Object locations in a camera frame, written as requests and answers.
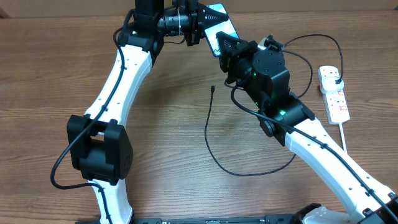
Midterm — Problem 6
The black Galaxy smartphone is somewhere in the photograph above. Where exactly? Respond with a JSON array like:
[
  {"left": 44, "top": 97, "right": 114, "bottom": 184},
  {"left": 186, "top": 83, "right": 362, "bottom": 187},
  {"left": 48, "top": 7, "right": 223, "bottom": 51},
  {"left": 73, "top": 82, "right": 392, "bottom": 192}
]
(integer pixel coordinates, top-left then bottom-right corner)
[{"left": 205, "top": 19, "right": 239, "bottom": 57}]

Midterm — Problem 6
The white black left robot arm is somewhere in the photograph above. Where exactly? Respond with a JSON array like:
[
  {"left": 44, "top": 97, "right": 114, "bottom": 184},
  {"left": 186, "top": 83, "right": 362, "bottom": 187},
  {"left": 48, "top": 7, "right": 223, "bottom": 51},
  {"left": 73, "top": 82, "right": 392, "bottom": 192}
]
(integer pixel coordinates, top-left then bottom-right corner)
[{"left": 66, "top": 1, "right": 229, "bottom": 223}]

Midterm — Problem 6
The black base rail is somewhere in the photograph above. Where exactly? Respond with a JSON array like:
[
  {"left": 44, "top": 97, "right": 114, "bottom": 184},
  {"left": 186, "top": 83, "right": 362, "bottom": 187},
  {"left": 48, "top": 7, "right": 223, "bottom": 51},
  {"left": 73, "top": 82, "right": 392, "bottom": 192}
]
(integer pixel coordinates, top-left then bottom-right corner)
[{"left": 128, "top": 214, "right": 304, "bottom": 224}]

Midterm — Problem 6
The black USB charger cable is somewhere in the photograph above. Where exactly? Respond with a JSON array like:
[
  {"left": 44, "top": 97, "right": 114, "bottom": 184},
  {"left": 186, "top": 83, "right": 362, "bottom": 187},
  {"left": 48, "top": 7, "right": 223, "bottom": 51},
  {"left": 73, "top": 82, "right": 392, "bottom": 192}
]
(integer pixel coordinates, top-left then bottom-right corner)
[{"left": 204, "top": 34, "right": 345, "bottom": 177}]

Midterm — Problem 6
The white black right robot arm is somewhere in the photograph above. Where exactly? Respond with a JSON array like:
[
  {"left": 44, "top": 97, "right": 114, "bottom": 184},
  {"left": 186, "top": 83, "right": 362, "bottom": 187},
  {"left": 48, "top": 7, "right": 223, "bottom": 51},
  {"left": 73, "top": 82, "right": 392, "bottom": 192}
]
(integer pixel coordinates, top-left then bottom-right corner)
[{"left": 216, "top": 32, "right": 397, "bottom": 223}]

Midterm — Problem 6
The white power strip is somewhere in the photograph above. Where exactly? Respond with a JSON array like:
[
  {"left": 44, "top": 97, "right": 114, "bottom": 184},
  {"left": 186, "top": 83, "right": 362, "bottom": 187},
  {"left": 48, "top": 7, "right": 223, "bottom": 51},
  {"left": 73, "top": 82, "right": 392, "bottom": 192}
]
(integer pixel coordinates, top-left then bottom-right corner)
[{"left": 318, "top": 65, "right": 350, "bottom": 124}]

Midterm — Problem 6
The white charger plug adapter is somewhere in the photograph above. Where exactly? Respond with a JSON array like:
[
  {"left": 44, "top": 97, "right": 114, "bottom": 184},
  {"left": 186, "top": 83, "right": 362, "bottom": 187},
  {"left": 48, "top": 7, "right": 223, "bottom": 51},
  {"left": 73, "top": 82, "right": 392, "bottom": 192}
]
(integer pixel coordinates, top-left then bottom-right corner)
[{"left": 320, "top": 77, "right": 345, "bottom": 94}]

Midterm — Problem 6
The white power strip cord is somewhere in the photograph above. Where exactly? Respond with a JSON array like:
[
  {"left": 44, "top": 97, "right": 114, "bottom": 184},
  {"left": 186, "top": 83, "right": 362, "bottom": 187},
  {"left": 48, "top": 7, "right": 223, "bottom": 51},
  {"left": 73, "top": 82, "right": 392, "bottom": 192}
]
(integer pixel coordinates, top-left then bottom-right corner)
[{"left": 338, "top": 123, "right": 348, "bottom": 155}]

